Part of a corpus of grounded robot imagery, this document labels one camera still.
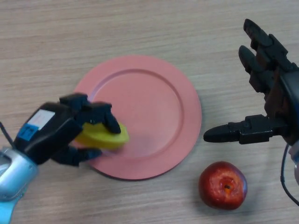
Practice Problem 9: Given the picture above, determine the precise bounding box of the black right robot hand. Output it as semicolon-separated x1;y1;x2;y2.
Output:
203;18;299;146

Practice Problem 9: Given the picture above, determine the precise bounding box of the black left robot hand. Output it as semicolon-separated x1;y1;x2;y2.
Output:
13;92;121;167

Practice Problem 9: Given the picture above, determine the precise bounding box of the yellow starfruit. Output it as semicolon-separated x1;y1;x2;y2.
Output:
74;122;130;150

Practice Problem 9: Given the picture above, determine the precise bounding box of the pink round plate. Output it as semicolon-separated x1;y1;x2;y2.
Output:
73;55;202;181

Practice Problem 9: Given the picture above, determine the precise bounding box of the red apple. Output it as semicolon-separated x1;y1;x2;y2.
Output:
198;161;248;210

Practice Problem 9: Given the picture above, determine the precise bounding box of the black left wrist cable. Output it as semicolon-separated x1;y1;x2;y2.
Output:
0;121;15;149

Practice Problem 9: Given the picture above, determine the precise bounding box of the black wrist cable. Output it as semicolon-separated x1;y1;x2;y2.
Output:
280;143;299;207
0;121;15;149

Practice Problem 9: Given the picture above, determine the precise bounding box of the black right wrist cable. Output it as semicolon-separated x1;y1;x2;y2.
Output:
280;143;299;207

